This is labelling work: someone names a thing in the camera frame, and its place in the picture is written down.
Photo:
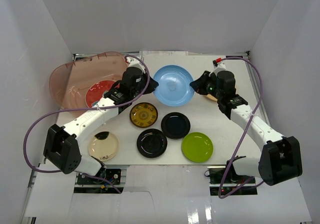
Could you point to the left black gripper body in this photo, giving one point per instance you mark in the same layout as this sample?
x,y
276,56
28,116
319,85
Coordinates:
x,y
146,84

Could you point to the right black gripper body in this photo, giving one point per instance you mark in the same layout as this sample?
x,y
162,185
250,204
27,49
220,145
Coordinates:
x,y
210,84

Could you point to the light blue plate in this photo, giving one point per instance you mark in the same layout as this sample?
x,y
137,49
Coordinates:
x,y
173,88

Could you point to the red and teal flower plate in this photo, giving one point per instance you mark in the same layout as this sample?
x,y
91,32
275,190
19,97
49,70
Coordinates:
x,y
96,92

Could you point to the peach orange plate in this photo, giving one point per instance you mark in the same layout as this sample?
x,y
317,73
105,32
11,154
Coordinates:
x,y
212,98

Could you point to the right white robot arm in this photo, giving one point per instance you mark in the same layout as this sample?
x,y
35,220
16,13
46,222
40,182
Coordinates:
x,y
280,158

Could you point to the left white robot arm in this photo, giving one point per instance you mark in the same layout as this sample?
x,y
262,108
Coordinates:
x,y
63,142

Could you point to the pink translucent plastic bin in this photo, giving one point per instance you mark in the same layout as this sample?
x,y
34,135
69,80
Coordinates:
x,y
70,82

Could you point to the papers at table back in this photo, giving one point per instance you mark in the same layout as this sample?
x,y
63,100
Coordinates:
x,y
164,53

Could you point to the yellow patterned brown plate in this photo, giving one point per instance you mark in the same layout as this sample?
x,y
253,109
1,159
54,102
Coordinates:
x,y
143,115

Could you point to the glossy black plate upper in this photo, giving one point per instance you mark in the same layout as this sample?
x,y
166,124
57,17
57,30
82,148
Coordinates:
x,y
175,125

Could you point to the glossy black plate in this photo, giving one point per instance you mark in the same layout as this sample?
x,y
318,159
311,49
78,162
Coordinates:
x,y
151,143
175,125

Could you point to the glossy black plate lower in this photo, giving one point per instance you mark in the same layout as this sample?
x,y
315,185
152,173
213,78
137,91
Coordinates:
x,y
151,143

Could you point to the lime green plate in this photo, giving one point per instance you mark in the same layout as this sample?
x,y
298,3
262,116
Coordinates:
x,y
197,147

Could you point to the cream plate with ink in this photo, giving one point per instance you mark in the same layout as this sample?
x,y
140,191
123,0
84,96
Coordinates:
x,y
104,146

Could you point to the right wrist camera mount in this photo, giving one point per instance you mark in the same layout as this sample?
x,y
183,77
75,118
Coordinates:
x,y
218,65

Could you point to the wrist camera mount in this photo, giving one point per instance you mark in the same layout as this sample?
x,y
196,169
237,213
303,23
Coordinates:
x,y
218,65
132,62

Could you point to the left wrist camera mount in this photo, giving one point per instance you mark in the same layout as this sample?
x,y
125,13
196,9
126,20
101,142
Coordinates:
x,y
132,62

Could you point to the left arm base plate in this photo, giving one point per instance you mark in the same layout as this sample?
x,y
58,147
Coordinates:
x,y
112,175

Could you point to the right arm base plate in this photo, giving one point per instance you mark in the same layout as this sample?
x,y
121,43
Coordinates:
x,y
215,174

